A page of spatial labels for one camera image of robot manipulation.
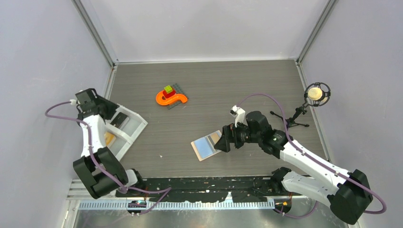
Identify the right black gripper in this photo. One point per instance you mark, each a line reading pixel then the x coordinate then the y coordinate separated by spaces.
pixel 229 135

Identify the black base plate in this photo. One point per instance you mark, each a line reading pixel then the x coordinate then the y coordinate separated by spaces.
pixel 213 189

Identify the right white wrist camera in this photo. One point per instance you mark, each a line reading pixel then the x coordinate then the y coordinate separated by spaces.
pixel 239 114

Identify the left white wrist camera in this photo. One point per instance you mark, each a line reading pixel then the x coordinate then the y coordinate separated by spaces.
pixel 75 101

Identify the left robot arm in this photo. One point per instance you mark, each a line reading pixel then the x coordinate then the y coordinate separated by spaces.
pixel 97 168

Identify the white divided tray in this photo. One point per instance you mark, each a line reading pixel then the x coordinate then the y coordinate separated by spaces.
pixel 126 136

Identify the grey studded baseplate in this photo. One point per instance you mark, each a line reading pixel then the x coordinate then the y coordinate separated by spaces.
pixel 179 90

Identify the black credit card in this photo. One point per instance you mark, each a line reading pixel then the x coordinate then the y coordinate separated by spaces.
pixel 120 120

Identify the tan card holder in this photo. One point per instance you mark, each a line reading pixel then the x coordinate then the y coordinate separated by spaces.
pixel 202 149

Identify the white slotted cable duct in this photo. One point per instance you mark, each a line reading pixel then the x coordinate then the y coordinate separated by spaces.
pixel 144 204

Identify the green toy block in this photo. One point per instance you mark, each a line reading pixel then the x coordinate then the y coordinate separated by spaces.
pixel 168 89

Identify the orange curved toy track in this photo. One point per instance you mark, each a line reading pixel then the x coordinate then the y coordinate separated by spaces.
pixel 175 98

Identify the red toy block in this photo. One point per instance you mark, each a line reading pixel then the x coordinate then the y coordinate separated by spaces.
pixel 166 96

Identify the orange card in tray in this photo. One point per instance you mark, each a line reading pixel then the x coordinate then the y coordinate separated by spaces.
pixel 110 138

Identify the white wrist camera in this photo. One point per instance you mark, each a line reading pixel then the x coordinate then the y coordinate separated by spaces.
pixel 239 114
pixel 75 101

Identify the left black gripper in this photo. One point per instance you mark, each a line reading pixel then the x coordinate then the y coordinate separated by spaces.
pixel 112 107

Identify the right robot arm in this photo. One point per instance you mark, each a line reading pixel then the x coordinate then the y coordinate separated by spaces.
pixel 337 188

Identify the microphone on tripod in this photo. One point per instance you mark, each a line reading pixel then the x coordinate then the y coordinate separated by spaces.
pixel 316 94

